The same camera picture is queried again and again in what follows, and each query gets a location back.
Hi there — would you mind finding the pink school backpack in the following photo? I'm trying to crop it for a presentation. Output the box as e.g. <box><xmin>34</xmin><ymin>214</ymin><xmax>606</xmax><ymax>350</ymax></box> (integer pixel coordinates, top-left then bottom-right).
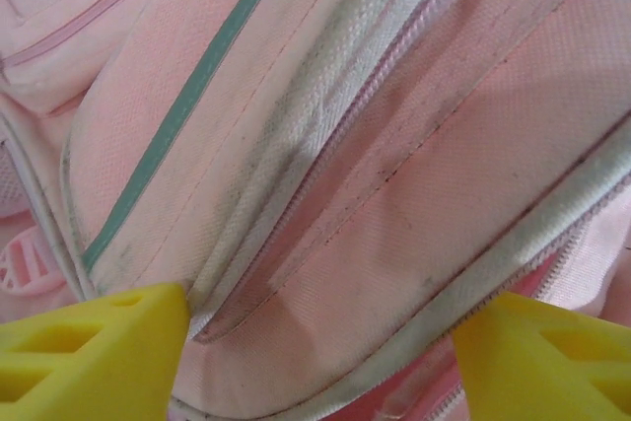
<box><xmin>0</xmin><ymin>0</ymin><xmax>631</xmax><ymax>421</ymax></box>

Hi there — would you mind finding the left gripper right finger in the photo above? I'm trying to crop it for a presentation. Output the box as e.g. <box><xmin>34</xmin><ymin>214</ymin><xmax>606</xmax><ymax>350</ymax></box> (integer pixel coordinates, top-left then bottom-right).
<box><xmin>452</xmin><ymin>291</ymin><xmax>631</xmax><ymax>421</ymax></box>

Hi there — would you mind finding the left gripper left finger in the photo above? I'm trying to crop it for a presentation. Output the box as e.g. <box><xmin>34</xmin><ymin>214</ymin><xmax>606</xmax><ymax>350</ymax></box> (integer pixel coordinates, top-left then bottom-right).
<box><xmin>0</xmin><ymin>281</ymin><xmax>191</xmax><ymax>421</ymax></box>

